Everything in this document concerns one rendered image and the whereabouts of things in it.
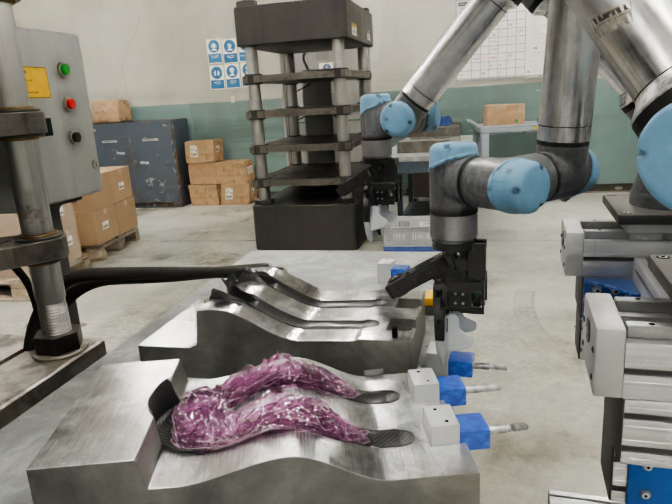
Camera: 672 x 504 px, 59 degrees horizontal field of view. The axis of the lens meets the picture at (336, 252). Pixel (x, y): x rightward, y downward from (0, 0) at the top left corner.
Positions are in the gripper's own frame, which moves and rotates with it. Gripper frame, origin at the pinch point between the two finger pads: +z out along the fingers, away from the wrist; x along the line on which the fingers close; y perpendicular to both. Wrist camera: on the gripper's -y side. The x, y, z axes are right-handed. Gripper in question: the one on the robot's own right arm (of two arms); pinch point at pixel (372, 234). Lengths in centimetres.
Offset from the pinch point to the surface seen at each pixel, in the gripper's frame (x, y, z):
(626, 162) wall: 613, 99, 58
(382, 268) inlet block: -2.5, 3.1, 8.4
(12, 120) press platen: -60, -49, -35
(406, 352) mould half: -56, 24, 6
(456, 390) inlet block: -66, 34, 6
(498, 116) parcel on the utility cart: 533, -35, -4
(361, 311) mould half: -44.5, 12.5, 3.9
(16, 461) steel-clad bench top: -91, -24, 13
